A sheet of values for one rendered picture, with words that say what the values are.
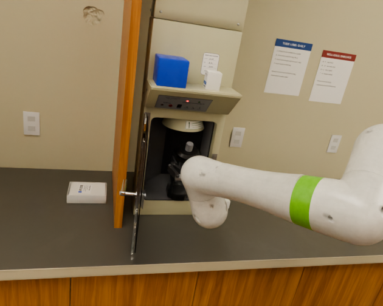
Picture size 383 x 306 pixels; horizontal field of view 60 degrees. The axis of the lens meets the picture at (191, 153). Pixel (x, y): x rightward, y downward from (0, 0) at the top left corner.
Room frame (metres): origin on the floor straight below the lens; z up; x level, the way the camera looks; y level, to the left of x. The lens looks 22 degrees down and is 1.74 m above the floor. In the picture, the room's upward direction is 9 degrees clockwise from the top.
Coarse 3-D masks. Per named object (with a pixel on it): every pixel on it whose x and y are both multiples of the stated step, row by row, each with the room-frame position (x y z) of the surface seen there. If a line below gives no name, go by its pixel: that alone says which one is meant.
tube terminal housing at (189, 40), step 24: (168, 24) 1.19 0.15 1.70; (192, 24) 1.22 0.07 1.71; (168, 48) 1.20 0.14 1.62; (192, 48) 1.22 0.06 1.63; (216, 48) 1.25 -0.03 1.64; (144, 72) 1.28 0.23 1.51; (192, 72) 1.23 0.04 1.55; (144, 96) 1.21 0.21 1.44; (216, 120) 1.26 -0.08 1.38; (216, 144) 1.27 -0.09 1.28
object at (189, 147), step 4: (184, 144) 1.22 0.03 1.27; (188, 144) 1.18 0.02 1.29; (192, 144) 1.19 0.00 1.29; (180, 148) 1.19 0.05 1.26; (184, 148) 1.20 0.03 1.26; (188, 148) 1.18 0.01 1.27; (192, 148) 1.19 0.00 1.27; (196, 148) 1.22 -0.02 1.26; (180, 152) 1.17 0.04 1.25; (184, 152) 1.17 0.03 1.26; (188, 152) 1.18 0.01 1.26; (192, 152) 1.18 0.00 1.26; (196, 152) 1.19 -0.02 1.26; (180, 156) 1.16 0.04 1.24; (184, 156) 1.16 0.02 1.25; (188, 156) 1.16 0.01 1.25; (192, 156) 1.17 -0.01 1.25
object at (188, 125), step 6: (162, 120) 1.32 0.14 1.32; (168, 120) 1.27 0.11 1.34; (174, 120) 1.26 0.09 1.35; (180, 120) 1.26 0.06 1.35; (186, 120) 1.26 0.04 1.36; (192, 120) 1.27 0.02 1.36; (168, 126) 1.26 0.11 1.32; (174, 126) 1.25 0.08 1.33; (180, 126) 1.25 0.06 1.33; (186, 126) 1.25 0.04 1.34; (192, 126) 1.26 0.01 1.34; (198, 126) 1.28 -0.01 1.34
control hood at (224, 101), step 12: (192, 84) 1.20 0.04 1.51; (156, 96) 1.10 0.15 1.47; (180, 96) 1.12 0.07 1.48; (192, 96) 1.12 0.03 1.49; (204, 96) 1.13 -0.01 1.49; (216, 96) 1.14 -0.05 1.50; (228, 96) 1.15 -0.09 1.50; (240, 96) 1.16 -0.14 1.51; (156, 108) 1.17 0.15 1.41; (216, 108) 1.20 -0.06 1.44; (228, 108) 1.21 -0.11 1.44
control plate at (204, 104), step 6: (162, 96) 1.11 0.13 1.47; (168, 96) 1.11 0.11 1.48; (156, 102) 1.13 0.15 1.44; (162, 102) 1.14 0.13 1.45; (168, 102) 1.14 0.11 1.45; (174, 102) 1.14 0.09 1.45; (180, 102) 1.15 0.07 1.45; (186, 102) 1.15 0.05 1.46; (192, 102) 1.15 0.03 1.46; (204, 102) 1.16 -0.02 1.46; (210, 102) 1.16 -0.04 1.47; (168, 108) 1.17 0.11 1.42; (174, 108) 1.17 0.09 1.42; (180, 108) 1.18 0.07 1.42; (186, 108) 1.18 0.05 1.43; (192, 108) 1.18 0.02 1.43; (198, 108) 1.19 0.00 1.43; (204, 108) 1.19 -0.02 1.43
